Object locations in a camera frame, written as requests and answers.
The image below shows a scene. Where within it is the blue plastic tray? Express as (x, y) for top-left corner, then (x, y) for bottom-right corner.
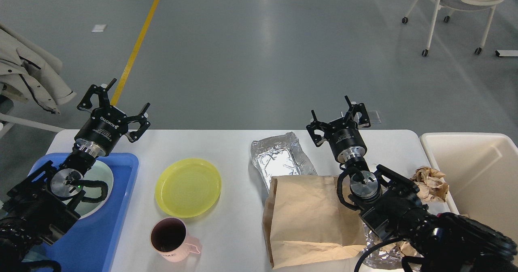
(25, 153), (139, 272)

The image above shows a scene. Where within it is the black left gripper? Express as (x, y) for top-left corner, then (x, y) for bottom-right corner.
(74, 78), (151, 156)

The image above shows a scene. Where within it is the beige jacket on chair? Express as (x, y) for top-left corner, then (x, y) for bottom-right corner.
(0, 24), (76, 114)

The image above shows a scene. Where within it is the pale green plate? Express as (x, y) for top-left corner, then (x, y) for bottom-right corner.
(71, 160), (114, 219)

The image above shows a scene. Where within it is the aluminium foil tray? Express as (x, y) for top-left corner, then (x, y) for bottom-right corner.
(250, 132), (318, 191)
(361, 224), (421, 270)

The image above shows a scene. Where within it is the yellow plastic plate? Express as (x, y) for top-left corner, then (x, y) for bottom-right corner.
(154, 158), (222, 218)

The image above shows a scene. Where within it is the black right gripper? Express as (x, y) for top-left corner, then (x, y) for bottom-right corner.
(306, 96), (371, 163)

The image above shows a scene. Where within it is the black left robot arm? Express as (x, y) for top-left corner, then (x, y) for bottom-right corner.
(1, 79), (150, 272)

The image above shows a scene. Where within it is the brown paper bag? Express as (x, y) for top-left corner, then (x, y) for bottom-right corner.
(263, 175), (366, 270)

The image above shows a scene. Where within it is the crumpled brown paper ball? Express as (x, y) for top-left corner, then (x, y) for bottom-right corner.
(410, 166), (449, 202)

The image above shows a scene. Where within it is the pink mug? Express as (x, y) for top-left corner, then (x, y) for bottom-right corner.
(150, 217), (202, 263)

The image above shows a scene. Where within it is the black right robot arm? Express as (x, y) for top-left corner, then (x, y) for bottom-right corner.
(306, 96), (517, 272)

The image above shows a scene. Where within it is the beige plastic bin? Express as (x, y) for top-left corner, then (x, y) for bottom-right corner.
(420, 132), (518, 241)

